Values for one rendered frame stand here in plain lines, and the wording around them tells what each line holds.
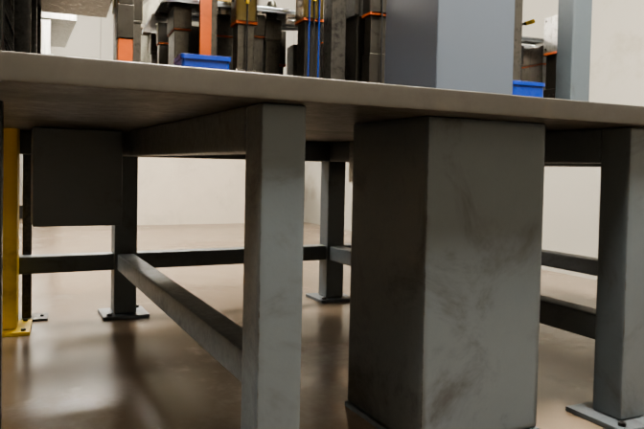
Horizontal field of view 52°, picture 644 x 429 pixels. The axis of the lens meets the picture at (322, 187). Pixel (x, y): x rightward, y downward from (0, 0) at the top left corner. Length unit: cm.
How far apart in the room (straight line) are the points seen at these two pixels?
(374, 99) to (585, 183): 274
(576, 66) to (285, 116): 118
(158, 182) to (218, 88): 519
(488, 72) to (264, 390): 78
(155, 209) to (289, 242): 512
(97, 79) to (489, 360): 93
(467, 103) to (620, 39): 253
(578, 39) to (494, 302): 96
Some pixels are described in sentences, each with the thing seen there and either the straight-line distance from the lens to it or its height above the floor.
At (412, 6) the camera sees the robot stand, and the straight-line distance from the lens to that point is 147.
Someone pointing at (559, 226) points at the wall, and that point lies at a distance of 390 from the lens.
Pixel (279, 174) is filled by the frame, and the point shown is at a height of 54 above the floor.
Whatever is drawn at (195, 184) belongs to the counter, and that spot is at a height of 37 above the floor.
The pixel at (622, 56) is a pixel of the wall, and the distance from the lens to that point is 369.
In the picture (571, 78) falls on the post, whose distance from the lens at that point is 207.
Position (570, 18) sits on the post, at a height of 100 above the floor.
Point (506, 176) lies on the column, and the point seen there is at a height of 55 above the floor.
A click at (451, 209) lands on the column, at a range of 132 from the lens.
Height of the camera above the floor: 56
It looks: 2 degrees down
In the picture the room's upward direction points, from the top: 1 degrees clockwise
